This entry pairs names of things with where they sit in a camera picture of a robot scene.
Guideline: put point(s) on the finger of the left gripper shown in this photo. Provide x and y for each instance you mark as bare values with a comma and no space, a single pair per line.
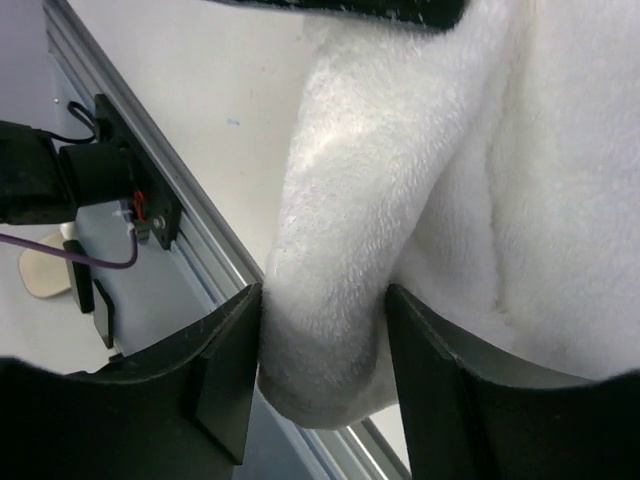
433,15

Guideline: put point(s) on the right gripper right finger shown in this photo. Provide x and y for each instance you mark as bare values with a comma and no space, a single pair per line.
473,411

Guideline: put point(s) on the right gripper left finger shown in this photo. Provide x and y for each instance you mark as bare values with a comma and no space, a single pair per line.
176,410

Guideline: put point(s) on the white towel pile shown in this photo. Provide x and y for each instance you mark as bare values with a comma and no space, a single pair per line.
492,171

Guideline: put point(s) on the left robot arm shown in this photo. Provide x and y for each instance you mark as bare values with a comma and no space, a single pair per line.
43,184

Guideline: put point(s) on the aluminium mounting rail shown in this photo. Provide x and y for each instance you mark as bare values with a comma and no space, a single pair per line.
181,216

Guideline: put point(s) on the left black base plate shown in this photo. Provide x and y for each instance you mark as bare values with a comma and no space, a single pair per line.
156,206

